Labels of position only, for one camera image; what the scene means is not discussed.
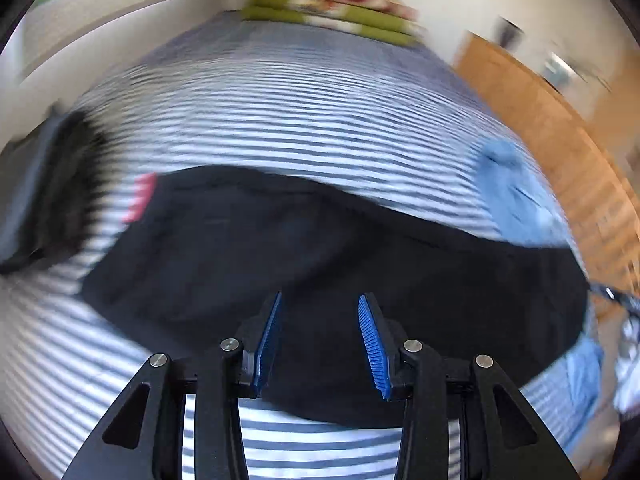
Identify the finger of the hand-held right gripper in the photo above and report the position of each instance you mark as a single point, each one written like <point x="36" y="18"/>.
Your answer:
<point x="612" y="296"/>

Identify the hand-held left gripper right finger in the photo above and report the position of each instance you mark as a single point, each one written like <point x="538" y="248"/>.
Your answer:
<point x="375" y="350"/>

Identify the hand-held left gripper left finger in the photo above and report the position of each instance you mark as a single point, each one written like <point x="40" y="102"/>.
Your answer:
<point x="265" y="350"/>

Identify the black pants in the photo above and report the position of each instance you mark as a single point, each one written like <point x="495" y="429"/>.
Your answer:
<point x="300" y="240"/>

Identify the light blue denim jeans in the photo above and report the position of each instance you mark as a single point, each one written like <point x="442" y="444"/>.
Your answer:
<point x="520" y="195"/>

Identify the white potted plant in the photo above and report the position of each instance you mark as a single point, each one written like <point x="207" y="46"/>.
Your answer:
<point x="559" y="67"/>

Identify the striped bed quilt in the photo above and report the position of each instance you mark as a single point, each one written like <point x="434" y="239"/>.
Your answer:
<point x="300" y="110"/>

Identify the dark mesh folded garment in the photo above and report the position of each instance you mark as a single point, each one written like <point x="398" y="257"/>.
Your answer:
<point x="75" y="185"/>

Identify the black folded garment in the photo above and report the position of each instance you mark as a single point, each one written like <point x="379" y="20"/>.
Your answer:
<point x="25" y="200"/>

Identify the green folded quilt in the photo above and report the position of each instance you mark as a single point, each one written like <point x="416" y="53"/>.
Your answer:
<point x="380" y="27"/>

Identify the wooden slatted bed rail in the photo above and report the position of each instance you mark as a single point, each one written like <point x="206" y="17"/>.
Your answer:
<point x="550" y="135"/>

